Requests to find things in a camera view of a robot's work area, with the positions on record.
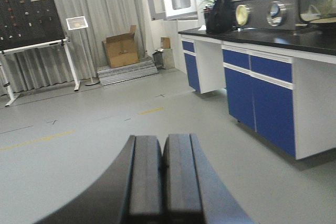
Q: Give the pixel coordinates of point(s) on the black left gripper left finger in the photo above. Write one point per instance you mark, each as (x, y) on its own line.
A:
(146, 187)

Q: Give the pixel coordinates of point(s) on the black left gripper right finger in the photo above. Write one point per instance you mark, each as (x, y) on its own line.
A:
(181, 187)

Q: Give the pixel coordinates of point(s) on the metal grating stack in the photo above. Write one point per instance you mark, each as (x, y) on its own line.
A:
(109, 76)

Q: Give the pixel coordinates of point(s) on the small grey metal box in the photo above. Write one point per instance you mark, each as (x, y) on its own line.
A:
(158, 59)

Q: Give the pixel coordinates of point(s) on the blue white lab bench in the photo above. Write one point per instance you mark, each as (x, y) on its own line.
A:
(279, 84)

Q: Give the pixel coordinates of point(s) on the small cardboard box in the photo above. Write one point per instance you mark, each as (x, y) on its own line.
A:
(165, 43)

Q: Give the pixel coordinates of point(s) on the large open cardboard box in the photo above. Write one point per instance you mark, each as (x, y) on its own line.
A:
(121, 50)

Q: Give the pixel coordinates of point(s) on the black glove box sleeve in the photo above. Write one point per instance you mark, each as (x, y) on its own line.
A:
(220, 18)

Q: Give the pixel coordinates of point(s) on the sign on silver stand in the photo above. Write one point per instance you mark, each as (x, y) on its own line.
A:
(78, 24)

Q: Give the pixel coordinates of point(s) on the steel glove box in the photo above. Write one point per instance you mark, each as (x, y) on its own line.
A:
(284, 14)

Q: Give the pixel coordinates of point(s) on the black pegboard on stand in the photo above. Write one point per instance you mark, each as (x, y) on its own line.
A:
(31, 24)

